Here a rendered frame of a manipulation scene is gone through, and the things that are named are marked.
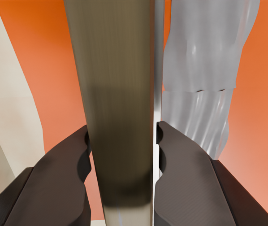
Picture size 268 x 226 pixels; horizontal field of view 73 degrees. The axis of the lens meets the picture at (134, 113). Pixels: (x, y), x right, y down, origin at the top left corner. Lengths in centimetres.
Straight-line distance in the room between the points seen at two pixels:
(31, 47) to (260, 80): 21
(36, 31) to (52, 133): 10
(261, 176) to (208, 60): 18
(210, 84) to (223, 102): 3
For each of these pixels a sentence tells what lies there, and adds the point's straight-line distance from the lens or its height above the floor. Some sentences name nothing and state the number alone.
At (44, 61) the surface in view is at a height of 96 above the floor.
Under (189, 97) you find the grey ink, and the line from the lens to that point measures 18.
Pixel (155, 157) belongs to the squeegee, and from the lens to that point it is 17.
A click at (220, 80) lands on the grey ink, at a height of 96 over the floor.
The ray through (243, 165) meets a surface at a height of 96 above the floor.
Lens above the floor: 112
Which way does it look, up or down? 63 degrees down
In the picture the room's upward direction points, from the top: 179 degrees clockwise
